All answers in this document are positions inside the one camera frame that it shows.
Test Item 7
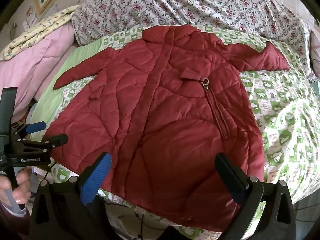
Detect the pink cloth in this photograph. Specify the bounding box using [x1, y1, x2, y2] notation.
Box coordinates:
[311, 30, 320, 78]

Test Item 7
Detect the person's left forearm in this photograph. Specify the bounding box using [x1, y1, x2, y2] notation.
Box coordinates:
[0, 200, 32, 240]

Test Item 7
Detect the pink and yellow quilt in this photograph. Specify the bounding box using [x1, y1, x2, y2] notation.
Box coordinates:
[0, 4, 80, 125]

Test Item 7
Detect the paper note on wall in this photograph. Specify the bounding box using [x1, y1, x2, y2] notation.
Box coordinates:
[23, 5, 38, 28]

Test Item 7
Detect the person's left hand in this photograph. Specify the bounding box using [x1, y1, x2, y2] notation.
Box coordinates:
[0, 167, 32, 207]

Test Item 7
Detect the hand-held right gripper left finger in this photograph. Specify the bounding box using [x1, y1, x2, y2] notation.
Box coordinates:
[29, 152, 113, 240]

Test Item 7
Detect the red quilted jacket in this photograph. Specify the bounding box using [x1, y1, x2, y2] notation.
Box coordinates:
[44, 24, 290, 232]

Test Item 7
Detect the green printed bed sheet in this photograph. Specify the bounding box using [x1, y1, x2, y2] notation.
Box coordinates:
[30, 24, 320, 240]

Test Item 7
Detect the red floral quilt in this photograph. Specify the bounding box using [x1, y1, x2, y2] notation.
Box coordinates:
[71, 0, 315, 80]

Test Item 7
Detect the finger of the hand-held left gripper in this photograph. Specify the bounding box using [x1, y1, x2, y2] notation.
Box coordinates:
[15, 134, 69, 157]
[10, 121, 47, 140]

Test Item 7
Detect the black cable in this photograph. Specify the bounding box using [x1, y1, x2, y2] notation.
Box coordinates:
[134, 209, 147, 240]

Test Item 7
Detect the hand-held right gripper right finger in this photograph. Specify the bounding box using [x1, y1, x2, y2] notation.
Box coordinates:
[215, 152, 297, 240]

